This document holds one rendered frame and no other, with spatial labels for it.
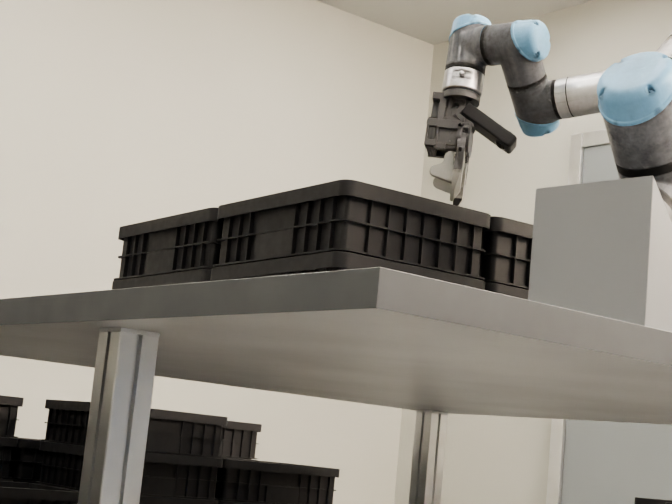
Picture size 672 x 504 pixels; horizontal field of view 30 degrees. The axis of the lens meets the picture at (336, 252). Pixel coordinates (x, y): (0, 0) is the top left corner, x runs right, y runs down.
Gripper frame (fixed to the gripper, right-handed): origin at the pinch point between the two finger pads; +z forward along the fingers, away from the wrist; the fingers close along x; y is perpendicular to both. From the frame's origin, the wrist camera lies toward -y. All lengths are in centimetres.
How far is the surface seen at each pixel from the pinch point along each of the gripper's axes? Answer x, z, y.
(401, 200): 35.5, 12.1, 4.4
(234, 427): -154, 33, 76
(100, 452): 61, 58, 34
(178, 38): -296, -153, 173
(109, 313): 71, 42, 33
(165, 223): 2, 11, 53
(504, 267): 17.7, 16.3, -11.3
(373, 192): 39.4, 12.4, 8.2
